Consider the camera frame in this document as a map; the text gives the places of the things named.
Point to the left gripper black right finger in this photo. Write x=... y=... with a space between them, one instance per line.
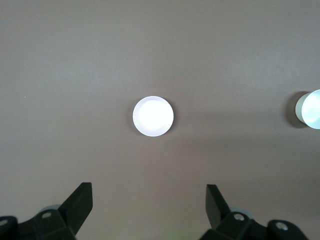
x=217 y=210

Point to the pink plastic bowl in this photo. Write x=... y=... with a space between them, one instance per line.
x=153 y=116

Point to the white plastic bowl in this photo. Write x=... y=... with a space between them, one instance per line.
x=310 y=110

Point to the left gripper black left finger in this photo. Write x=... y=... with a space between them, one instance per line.
x=75 y=207

